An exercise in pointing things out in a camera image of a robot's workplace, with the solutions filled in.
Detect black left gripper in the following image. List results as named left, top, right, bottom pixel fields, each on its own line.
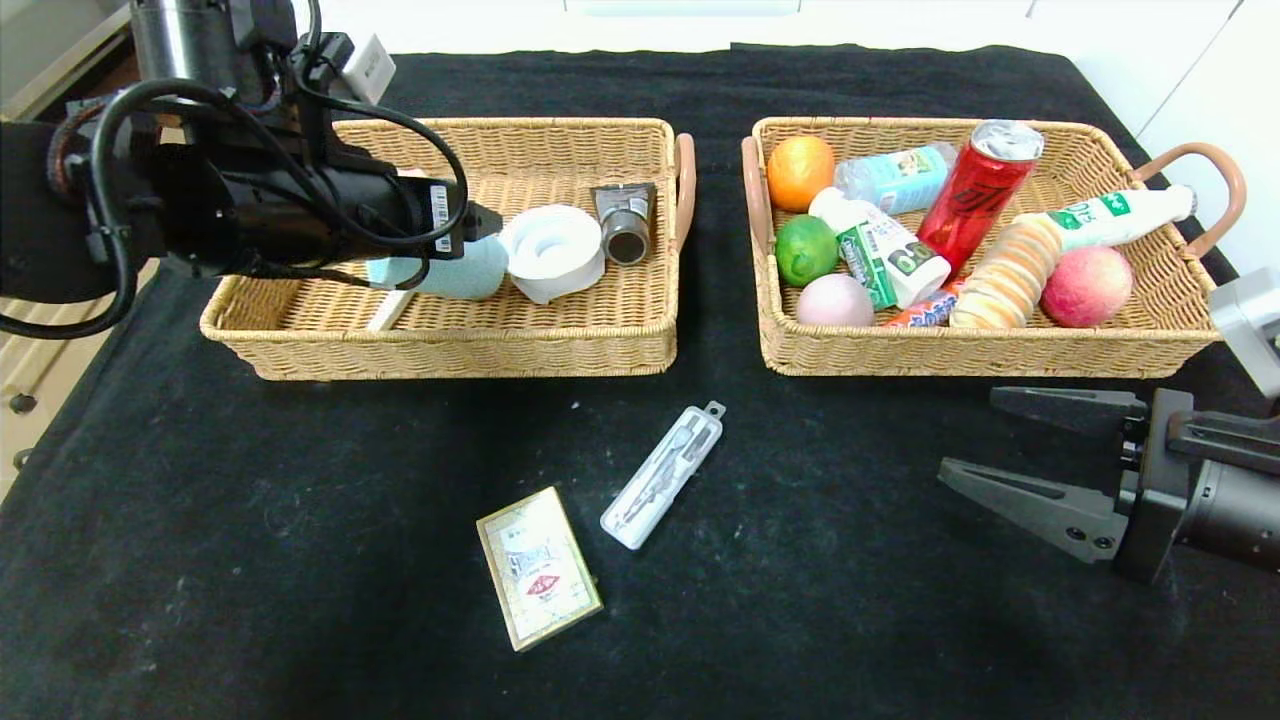
left=320, top=166, right=504, bottom=260

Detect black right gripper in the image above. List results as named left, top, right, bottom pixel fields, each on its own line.
left=936, top=384, right=1280, bottom=586

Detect teal plastic mug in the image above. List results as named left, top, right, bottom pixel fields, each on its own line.
left=365, top=234, right=510, bottom=302

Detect white yogurt bottle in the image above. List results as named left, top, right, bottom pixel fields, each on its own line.
left=808, top=188, right=952, bottom=310

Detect red soda can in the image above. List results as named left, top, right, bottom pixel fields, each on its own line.
left=917, top=121, right=1045, bottom=276

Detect green chewing gum pack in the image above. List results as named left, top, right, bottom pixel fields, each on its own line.
left=836, top=222, right=899, bottom=311

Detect clear plastic compass case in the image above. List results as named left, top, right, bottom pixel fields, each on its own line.
left=600, top=402, right=727, bottom=552

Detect cream playing card box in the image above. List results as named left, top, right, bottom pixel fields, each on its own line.
left=476, top=487, right=605, bottom=653

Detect white tape roll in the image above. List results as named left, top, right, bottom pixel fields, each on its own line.
left=497, top=204, right=607, bottom=305

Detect flat white stick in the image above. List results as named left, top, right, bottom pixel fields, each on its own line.
left=367, top=290, right=417, bottom=332

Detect dark grey cosmetic tube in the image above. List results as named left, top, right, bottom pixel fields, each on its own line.
left=590, top=183, right=659, bottom=267

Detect red peach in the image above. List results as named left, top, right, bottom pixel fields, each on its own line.
left=1040, top=247, right=1134, bottom=330

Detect striped bread roll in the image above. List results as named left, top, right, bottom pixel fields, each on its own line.
left=948, top=213, right=1061, bottom=332

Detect orange wrapped sausage snack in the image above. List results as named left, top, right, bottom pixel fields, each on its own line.
left=885, top=280, right=966, bottom=330

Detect white table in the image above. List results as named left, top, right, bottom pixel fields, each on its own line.
left=300, top=0, right=1076, bottom=61

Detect white milk bottle green label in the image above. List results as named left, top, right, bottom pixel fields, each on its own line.
left=1045, top=186, right=1197, bottom=251

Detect pale pink round fruit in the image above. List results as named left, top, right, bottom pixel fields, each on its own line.
left=795, top=273, right=876, bottom=329

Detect orange fruit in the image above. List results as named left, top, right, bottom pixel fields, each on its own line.
left=766, top=136, right=836, bottom=214

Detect green lime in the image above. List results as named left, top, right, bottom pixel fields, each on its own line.
left=774, top=213, right=840, bottom=288

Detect clear water bottle blue label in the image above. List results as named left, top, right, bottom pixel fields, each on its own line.
left=835, top=145, right=956, bottom=216

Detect black table cloth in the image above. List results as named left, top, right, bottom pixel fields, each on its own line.
left=0, top=45, right=1280, bottom=720

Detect beige wooden rolling rack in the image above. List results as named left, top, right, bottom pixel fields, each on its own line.
left=0, top=262, right=161, bottom=476

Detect rectangular wicker basket brown handles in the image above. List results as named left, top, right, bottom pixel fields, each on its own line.
left=200, top=118, right=698, bottom=382
left=741, top=118, right=1247, bottom=379

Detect black left camera cable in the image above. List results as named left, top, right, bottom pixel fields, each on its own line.
left=0, top=0, right=471, bottom=341

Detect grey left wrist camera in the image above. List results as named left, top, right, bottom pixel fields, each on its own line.
left=338, top=33, right=398, bottom=107

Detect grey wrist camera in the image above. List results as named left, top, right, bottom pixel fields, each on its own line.
left=338, top=33, right=398, bottom=107
left=1208, top=267, right=1280, bottom=401

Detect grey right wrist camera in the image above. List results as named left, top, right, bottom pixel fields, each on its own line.
left=1208, top=267, right=1280, bottom=401

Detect grey metal shelf frame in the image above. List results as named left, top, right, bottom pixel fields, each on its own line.
left=0, top=0, right=136, bottom=121

